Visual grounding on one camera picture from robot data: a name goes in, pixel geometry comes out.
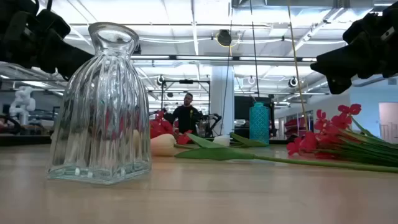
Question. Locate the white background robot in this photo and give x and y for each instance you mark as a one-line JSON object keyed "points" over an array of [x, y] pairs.
{"points": [[23, 102]]}

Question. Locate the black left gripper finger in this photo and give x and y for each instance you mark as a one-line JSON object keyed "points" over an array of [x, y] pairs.
{"points": [[65, 59], [54, 26]]}

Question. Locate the red artificial tulip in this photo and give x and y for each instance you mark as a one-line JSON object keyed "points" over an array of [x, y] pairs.
{"points": [[184, 139]]}

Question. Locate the red blossom flower spray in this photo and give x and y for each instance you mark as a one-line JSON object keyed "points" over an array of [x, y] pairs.
{"points": [[339, 121], [160, 126]]}

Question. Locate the teal textured vase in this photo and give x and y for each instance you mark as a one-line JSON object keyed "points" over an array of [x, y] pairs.
{"points": [[259, 124]]}

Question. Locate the white artificial tulip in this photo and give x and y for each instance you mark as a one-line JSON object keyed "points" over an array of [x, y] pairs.
{"points": [[222, 140]]}

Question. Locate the peach artificial tulip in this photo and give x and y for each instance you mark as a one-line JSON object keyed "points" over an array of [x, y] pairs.
{"points": [[163, 144]]}

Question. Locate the clear ribbed glass vase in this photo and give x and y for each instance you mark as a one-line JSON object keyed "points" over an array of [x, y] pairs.
{"points": [[99, 124]]}

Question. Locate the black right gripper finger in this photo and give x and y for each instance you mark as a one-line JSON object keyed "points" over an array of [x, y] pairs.
{"points": [[360, 29], [345, 65]]}

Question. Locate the person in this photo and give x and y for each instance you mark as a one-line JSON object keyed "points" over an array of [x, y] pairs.
{"points": [[186, 118]]}

